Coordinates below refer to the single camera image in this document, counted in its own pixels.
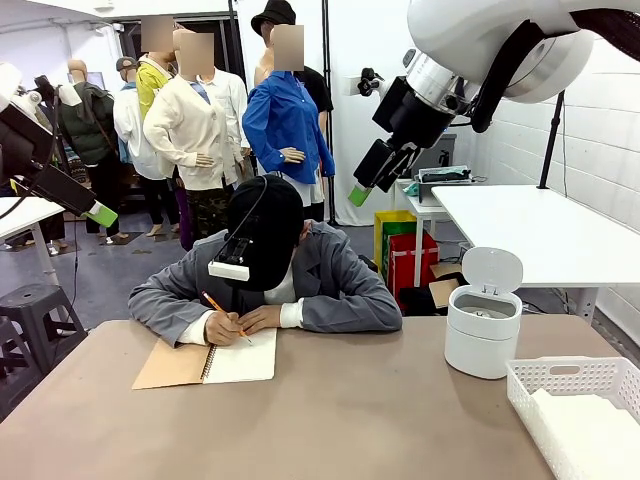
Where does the blue shirt mannequin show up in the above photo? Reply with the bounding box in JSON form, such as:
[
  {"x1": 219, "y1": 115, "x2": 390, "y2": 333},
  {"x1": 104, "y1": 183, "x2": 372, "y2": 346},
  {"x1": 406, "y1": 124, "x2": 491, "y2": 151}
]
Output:
[{"x1": 242, "y1": 23, "x2": 336, "y2": 209}]

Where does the white shirt beige trousers mannequin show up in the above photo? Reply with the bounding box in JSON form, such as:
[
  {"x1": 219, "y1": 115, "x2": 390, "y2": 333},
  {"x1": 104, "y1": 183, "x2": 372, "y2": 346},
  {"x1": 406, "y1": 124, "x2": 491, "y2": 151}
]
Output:
[{"x1": 212, "y1": 67, "x2": 253, "y2": 191}]

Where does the person in grey jacket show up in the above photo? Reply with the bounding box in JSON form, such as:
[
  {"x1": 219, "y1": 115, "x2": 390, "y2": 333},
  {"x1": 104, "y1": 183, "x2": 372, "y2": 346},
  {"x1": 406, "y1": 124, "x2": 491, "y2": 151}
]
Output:
[{"x1": 128, "y1": 221, "x2": 404, "y2": 347}]

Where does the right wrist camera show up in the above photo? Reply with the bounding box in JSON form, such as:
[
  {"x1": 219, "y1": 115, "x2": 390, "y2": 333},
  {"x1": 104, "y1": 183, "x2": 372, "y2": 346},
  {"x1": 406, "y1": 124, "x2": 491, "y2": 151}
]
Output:
[{"x1": 343, "y1": 67, "x2": 396, "y2": 101}]

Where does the grey cap white shirt mannequin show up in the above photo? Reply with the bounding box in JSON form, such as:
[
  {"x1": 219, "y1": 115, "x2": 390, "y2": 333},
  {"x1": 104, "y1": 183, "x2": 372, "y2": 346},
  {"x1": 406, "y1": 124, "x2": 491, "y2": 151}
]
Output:
[{"x1": 112, "y1": 56, "x2": 174, "y2": 237}]

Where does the white undershirt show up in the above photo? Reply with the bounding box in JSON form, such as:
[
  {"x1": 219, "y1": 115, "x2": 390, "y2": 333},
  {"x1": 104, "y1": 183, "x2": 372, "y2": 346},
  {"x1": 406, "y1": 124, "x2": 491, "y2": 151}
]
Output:
[{"x1": 264, "y1": 267, "x2": 306, "y2": 306}]

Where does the brown cardboard box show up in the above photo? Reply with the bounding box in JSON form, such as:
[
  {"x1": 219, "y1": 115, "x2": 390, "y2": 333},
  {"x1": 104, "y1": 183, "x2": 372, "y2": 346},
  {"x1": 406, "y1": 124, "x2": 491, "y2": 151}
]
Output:
[{"x1": 428, "y1": 262, "x2": 464, "y2": 309}]

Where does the person's left hand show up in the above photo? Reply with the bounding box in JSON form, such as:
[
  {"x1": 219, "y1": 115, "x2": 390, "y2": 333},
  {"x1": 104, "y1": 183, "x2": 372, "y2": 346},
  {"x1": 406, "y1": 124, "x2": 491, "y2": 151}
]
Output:
[{"x1": 238, "y1": 304, "x2": 284, "y2": 331}]

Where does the black clamp-mounted camera pole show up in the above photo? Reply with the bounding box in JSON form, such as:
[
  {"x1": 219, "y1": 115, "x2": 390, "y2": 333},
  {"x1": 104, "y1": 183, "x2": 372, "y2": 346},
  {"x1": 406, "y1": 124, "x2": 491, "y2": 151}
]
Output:
[{"x1": 537, "y1": 92, "x2": 566, "y2": 190}]

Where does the person's right hand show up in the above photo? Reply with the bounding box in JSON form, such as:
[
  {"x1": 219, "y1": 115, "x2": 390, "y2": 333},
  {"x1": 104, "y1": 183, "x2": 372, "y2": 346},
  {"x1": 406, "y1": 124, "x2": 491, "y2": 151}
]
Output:
[{"x1": 204, "y1": 310, "x2": 246, "y2": 346}]

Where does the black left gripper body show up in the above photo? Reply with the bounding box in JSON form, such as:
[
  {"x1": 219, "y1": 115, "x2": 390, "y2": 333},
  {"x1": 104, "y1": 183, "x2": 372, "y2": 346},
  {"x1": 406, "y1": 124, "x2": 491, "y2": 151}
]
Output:
[{"x1": 0, "y1": 103, "x2": 55, "y2": 182}]

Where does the yellow pencil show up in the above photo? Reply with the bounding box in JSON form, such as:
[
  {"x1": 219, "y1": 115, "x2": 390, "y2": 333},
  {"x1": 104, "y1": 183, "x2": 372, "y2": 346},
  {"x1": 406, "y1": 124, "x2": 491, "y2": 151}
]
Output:
[{"x1": 201, "y1": 291, "x2": 254, "y2": 346}]

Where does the person's left forearm grey sleeve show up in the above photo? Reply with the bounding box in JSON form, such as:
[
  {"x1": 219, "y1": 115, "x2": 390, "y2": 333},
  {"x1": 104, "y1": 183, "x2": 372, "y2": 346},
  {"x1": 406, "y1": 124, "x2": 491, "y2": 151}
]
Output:
[{"x1": 279, "y1": 297, "x2": 404, "y2": 334}]

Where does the black right arm cable sleeve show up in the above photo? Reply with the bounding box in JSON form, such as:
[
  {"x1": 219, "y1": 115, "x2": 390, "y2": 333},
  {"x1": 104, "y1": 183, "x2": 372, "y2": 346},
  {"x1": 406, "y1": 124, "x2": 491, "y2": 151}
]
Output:
[{"x1": 469, "y1": 8, "x2": 640, "y2": 134}]

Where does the white perforated plastic basket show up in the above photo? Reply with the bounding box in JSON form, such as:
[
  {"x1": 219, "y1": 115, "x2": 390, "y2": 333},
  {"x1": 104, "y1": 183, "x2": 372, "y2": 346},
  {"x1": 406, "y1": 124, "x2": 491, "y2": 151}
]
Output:
[{"x1": 506, "y1": 356, "x2": 640, "y2": 480}]

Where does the black stand pole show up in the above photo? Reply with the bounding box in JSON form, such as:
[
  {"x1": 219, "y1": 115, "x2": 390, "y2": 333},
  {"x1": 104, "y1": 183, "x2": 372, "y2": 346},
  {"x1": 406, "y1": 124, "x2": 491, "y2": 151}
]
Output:
[
  {"x1": 322, "y1": 0, "x2": 337, "y2": 225},
  {"x1": 227, "y1": 0, "x2": 247, "y2": 81}
]

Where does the grey tray with teal items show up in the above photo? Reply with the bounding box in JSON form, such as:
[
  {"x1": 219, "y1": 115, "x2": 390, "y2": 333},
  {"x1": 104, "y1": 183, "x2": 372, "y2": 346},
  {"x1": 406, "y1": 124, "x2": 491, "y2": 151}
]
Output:
[{"x1": 417, "y1": 164, "x2": 474, "y2": 204}]

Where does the dark green jacket mannequin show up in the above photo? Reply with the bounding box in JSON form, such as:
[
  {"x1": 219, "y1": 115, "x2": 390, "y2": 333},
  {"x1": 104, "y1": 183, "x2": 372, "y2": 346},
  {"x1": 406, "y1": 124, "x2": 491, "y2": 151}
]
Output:
[{"x1": 55, "y1": 58, "x2": 126, "y2": 239}]

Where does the black hat mannequin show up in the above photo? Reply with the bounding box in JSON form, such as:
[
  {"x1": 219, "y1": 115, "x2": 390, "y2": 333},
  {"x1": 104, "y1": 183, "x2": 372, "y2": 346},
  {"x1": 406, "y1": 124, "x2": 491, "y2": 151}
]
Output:
[{"x1": 250, "y1": 0, "x2": 335, "y2": 151}]

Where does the head-mounted camera white box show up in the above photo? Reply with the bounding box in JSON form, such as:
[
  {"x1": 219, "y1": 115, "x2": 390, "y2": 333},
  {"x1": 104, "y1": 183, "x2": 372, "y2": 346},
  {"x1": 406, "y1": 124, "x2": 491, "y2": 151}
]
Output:
[{"x1": 207, "y1": 232, "x2": 251, "y2": 281}]

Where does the spiral notebook brown cover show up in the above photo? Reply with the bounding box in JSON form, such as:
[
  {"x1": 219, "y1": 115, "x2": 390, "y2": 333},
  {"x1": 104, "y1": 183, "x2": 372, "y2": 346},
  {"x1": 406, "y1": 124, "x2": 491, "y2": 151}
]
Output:
[{"x1": 131, "y1": 327, "x2": 278, "y2": 391}]

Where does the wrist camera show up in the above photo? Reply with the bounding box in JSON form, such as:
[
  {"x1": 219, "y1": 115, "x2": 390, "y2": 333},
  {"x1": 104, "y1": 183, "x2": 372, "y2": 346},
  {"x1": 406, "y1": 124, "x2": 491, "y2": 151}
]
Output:
[
  {"x1": 343, "y1": 67, "x2": 396, "y2": 101},
  {"x1": 33, "y1": 74, "x2": 81, "y2": 107}
]

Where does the white lidded trash bin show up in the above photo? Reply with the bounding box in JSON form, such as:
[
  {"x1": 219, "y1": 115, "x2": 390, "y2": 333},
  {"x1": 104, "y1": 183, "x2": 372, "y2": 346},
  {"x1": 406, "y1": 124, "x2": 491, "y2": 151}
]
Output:
[{"x1": 444, "y1": 246, "x2": 525, "y2": 380}]

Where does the yellow shirt mannequin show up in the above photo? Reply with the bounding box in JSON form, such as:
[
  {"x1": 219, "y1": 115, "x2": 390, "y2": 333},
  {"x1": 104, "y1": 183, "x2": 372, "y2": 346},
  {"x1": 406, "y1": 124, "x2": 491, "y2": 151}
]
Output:
[{"x1": 134, "y1": 13, "x2": 177, "y2": 121}]

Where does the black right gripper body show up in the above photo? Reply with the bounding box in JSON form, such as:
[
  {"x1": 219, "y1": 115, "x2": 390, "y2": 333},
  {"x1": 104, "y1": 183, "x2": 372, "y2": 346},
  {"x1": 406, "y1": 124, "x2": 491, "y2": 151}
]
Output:
[{"x1": 372, "y1": 75, "x2": 456, "y2": 150}]

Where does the small white table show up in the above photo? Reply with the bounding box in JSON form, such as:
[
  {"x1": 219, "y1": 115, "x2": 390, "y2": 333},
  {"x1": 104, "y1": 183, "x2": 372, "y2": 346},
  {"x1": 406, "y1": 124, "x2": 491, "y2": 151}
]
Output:
[{"x1": 392, "y1": 177, "x2": 451, "y2": 289}]

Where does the black cap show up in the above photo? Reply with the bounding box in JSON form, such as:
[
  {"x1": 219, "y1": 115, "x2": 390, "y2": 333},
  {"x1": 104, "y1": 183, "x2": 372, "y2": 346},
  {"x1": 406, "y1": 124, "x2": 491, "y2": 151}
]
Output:
[{"x1": 227, "y1": 174, "x2": 305, "y2": 292}]

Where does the green bag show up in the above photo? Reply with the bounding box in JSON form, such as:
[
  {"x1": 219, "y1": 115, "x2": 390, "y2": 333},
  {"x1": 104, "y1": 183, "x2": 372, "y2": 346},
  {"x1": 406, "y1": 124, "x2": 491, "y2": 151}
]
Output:
[{"x1": 382, "y1": 219, "x2": 426, "y2": 264}]

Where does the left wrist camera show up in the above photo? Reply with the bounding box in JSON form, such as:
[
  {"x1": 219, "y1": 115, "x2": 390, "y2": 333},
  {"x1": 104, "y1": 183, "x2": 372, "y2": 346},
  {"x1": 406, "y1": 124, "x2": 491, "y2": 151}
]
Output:
[{"x1": 33, "y1": 74, "x2": 81, "y2": 107}]

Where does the yellow bag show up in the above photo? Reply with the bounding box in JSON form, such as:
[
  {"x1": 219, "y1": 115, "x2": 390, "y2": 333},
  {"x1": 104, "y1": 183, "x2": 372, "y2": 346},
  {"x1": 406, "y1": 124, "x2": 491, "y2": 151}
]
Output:
[{"x1": 374, "y1": 209, "x2": 419, "y2": 266}]

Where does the person's right forearm grey sleeve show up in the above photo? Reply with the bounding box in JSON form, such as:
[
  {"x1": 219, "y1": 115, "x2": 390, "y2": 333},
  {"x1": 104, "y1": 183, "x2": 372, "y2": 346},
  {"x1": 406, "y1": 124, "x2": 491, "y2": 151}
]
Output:
[{"x1": 128, "y1": 289, "x2": 216, "y2": 347}]

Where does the black plastic stool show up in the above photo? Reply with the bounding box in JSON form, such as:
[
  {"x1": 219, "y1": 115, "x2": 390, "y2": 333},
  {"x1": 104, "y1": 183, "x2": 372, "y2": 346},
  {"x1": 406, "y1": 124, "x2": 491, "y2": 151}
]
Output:
[
  {"x1": 0, "y1": 315, "x2": 44, "y2": 424},
  {"x1": 0, "y1": 283, "x2": 89, "y2": 374}
]

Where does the cream cardigan mannequin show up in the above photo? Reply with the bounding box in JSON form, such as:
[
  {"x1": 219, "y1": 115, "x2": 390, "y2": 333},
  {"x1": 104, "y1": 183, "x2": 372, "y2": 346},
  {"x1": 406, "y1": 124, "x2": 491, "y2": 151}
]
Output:
[{"x1": 143, "y1": 30, "x2": 246, "y2": 241}]

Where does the grey box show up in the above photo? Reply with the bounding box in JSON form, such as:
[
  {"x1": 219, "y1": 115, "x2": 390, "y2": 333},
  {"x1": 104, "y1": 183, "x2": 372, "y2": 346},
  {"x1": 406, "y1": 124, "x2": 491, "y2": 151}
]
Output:
[{"x1": 422, "y1": 133, "x2": 458, "y2": 169}]

